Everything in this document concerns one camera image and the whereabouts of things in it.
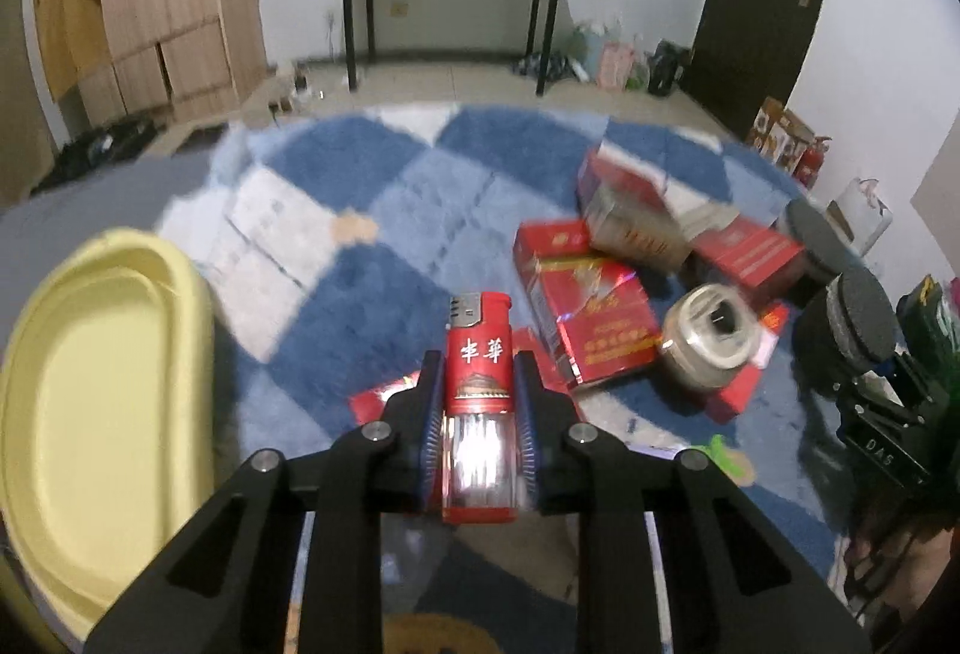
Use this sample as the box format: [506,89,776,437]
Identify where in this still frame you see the red cigarette lighter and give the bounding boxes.
[441,292,517,526]

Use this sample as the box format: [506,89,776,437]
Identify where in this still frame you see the red Diamond cigarette pack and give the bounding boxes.
[512,218,661,389]

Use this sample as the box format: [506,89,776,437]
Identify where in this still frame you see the yellow plastic tray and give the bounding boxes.
[2,228,213,640]

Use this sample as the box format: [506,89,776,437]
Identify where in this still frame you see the silver round ashtray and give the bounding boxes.
[659,283,760,394]

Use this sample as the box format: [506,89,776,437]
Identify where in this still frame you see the red cigarette box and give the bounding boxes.
[692,215,805,313]

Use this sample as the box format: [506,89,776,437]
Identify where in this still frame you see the blue white checkered rug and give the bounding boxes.
[152,103,847,654]

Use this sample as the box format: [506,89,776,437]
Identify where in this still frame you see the red white cigarette carton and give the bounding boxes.
[576,147,740,274]

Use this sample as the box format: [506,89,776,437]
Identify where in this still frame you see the red fire extinguisher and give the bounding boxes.
[793,137,832,189]

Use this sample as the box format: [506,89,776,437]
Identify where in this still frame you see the black suitcase on floor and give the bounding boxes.
[29,118,161,197]

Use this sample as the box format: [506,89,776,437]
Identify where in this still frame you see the wooden wardrobe cabinet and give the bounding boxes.
[31,0,271,128]

